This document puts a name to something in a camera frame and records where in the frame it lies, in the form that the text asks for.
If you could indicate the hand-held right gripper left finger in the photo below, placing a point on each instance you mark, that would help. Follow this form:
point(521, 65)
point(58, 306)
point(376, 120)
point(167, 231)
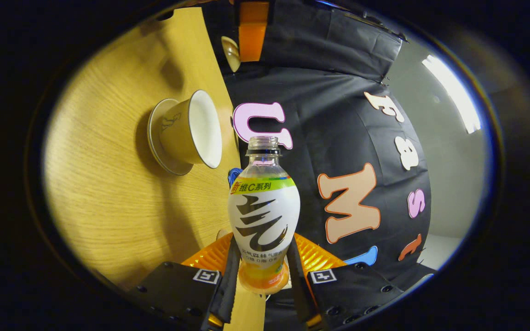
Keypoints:
point(228, 280)

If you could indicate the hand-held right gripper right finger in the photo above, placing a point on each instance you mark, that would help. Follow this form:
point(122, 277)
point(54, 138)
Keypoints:
point(302, 285)

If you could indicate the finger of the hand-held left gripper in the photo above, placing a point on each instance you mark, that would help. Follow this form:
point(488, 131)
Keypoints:
point(252, 32)

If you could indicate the cream teacup lid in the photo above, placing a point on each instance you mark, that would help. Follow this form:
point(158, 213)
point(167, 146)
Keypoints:
point(231, 53)

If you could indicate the plastic water bottle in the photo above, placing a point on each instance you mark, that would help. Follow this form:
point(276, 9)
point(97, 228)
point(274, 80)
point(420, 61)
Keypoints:
point(265, 216)

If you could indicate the yellow teacup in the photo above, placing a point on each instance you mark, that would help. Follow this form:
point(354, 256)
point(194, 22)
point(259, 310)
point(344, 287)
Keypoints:
point(191, 131)

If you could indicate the white teacup saucer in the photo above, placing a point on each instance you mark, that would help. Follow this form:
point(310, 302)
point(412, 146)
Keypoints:
point(154, 138)

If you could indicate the blue towel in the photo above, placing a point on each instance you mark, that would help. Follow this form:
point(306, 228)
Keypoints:
point(234, 176)

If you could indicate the black backdrop cloth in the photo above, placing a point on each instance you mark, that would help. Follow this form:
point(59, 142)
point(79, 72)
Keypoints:
point(338, 115)

